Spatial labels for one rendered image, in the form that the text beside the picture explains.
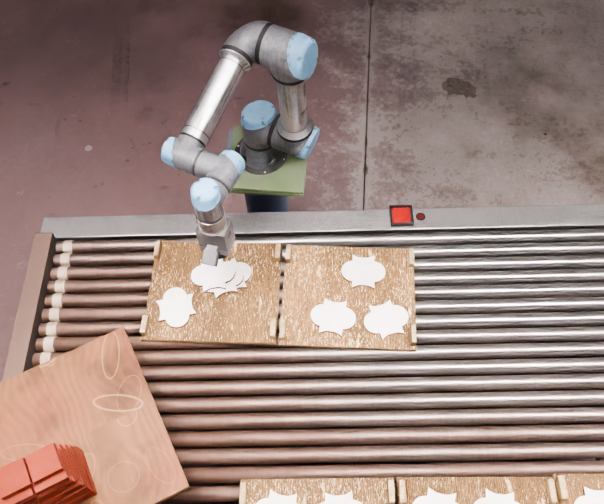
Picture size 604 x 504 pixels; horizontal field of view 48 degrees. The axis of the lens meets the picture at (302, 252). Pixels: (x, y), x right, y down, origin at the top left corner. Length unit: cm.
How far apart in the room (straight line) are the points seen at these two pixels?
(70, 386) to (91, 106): 234
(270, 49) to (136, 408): 104
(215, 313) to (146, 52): 246
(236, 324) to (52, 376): 54
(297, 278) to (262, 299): 13
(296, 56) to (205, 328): 84
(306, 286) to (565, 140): 213
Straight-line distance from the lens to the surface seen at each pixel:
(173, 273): 220
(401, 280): 215
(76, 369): 202
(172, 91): 403
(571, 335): 221
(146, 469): 188
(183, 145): 185
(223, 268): 215
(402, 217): 229
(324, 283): 213
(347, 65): 407
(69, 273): 232
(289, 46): 191
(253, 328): 208
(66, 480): 172
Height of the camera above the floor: 282
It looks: 59 degrees down
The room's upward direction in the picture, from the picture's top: 3 degrees counter-clockwise
